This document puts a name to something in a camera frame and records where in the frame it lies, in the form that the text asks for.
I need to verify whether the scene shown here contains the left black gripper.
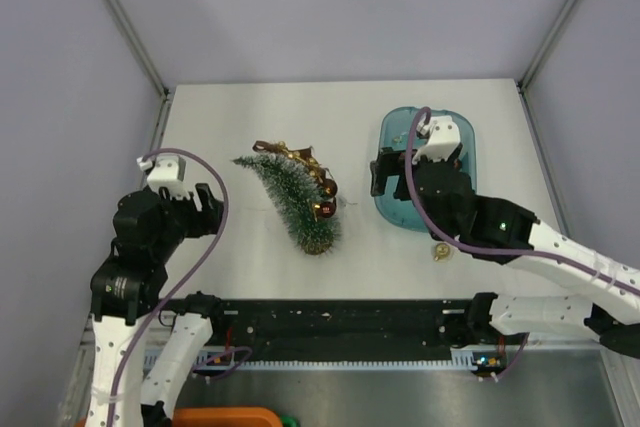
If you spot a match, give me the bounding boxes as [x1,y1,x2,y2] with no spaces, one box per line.
[153,181,224,258]

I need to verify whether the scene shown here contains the small green christmas tree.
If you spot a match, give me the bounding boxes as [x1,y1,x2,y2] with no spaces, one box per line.
[233,153,342,256]

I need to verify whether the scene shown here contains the gold glitter ball ornament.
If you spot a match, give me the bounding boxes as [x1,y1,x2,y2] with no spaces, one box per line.
[432,242,453,262]

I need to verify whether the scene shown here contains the dark red ball ornament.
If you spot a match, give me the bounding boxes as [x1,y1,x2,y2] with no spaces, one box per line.
[315,202,337,219]

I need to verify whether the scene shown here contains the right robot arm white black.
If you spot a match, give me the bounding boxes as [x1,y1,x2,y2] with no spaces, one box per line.
[370,148,639,358]

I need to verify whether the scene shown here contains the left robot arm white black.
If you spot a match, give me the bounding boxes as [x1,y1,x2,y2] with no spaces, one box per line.
[86,183,227,426]

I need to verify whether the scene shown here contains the teal plastic tray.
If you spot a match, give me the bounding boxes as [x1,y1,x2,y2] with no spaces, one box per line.
[374,106,477,232]

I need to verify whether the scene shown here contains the gold glitter berry sprig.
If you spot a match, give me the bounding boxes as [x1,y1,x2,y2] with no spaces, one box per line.
[276,141,338,198]

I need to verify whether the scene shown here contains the orange plastic bin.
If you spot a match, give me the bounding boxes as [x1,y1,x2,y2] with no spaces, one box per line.
[172,407,283,427]

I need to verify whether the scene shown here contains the green object at bottom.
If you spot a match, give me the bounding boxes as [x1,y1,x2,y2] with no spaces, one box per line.
[280,416,300,427]

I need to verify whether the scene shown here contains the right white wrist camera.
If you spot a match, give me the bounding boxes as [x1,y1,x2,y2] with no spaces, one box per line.
[412,116,461,165]

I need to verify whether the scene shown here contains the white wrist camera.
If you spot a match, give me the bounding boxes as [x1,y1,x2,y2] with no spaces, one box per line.
[412,116,461,165]
[137,154,189,200]

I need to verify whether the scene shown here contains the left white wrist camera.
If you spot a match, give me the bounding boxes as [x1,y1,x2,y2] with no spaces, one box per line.
[137,154,189,200]

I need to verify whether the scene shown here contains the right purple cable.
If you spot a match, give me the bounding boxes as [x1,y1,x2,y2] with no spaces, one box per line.
[405,106,640,382]

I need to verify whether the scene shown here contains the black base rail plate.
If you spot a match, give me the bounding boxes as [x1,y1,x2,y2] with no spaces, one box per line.
[154,296,531,351]

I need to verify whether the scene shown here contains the right aluminium frame post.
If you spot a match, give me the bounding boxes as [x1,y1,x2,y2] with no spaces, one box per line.
[517,0,616,93]

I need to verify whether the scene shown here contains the aluminium frame post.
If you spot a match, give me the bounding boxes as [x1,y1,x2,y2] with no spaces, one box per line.
[74,0,171,98]
[517,0,616,93]

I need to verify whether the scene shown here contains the white cable duct strip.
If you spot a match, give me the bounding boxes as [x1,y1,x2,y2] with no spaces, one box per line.
[192,346,481,373]

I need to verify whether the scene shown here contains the left aluminium frame post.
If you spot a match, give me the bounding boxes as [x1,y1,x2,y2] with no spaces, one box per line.
[74,0,171,98]

